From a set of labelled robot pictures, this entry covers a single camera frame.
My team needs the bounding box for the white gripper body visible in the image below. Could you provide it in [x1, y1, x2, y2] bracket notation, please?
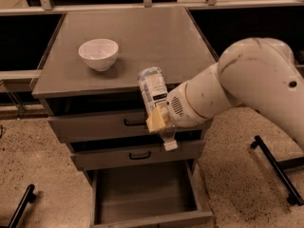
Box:
[166, 83, 207, 127]

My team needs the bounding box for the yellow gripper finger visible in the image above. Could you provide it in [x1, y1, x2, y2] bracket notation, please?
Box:
[146, 106, 166, 132]

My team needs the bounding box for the blue plastic bottle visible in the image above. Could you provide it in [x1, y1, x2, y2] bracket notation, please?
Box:
[138, 66, 178, 151]

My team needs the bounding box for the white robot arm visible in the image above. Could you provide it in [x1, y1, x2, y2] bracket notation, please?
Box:
[146, 38, 304, 150]

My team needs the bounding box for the bottom grey drawer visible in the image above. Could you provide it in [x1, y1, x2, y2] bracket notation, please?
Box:
[90, 161, 213, 228]

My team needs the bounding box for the grey drawer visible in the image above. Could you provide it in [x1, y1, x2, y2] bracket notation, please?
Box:
[47, 106, 213, 143]
[71, 140, 204, 171]
[90, 161, 213, 228]

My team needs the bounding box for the middle grey drawer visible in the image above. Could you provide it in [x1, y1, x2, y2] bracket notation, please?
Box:
[71, 140, 204, 171]

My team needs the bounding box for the grey drawer cabinet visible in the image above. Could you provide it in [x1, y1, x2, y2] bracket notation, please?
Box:
[31, 6, 226, 228]

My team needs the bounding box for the top grey drawer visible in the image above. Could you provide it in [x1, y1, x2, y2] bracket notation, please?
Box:
[47, 106, 213, 143]

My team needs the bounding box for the white ceramic bowl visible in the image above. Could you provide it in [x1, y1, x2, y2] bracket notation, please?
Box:
[78, 39, 119, 71]

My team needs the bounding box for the black right base leg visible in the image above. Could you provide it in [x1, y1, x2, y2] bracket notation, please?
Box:
[250, 136, 304, 206]

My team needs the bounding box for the black base leg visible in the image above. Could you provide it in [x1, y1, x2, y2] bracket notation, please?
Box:
[250, 136, 304, 206]
[6, 184, 35, 228]

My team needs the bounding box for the black left base leg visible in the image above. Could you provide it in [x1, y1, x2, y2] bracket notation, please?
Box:
[6, 184, 35, 228]

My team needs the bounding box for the black top drawer handle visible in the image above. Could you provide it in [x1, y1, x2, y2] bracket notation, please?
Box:
[123, 119, 146, 126]

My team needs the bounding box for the black drawer handle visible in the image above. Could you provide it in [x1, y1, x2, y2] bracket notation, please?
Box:
[123, 119, 146, 126]
[129, 151, 151, 161]

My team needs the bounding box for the black middle drawer handle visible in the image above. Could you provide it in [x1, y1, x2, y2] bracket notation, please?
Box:
[129, 151, 151, 161]

